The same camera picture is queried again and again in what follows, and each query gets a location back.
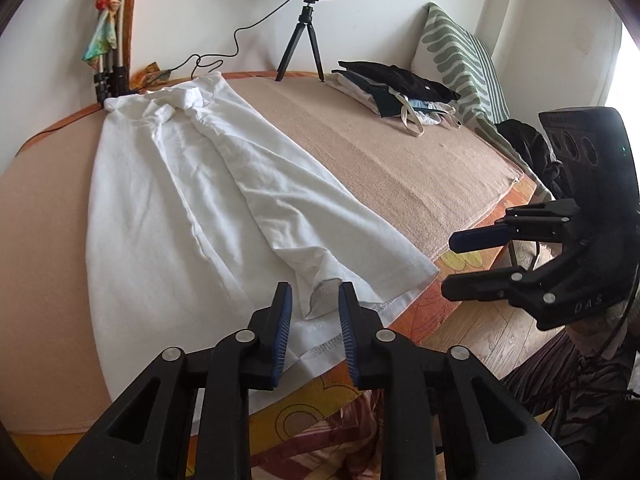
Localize folded metal tripod stand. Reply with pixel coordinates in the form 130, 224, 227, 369
94, 0, 132, 106

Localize black jacket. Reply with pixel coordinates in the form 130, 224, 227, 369
495, 119, 568, 201

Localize small colourful cloth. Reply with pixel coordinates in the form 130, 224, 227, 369
131, 62, 173, 92

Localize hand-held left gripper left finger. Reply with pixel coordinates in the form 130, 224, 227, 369
52, 281, 293, 480

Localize white t-shirt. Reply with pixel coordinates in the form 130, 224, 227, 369
86, 71, 441, 418

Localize folded tripod with colourful cloth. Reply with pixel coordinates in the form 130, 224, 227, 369
81, 0, 137, 73

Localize black mini tripod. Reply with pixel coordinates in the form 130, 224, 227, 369
275, 0, 326, 82

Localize black ring light cable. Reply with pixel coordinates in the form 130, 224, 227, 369
159, 0, 296, 78

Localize green striped throw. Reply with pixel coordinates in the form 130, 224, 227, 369
470, 112, 556, 203

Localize orange patterned mattress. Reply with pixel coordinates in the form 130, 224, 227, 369
10, 67, 556, 480

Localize white garment with straps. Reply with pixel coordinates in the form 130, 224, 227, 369
325, 71, 463, 137

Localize black folded garment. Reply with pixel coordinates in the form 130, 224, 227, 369
338, 60, 462, 119

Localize person's striped trousers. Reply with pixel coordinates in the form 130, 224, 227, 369
500, 305, 640, 456

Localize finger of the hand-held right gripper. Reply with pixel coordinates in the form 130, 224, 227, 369
441, 259, 562, 317
448, 199, 584, 253

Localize tan blanket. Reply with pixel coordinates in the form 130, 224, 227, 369
0, 67, 526, 436

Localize green striped pillow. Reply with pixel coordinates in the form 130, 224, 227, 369
410, 1, 511, 126

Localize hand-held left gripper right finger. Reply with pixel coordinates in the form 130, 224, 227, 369
338, 281, 583, 480

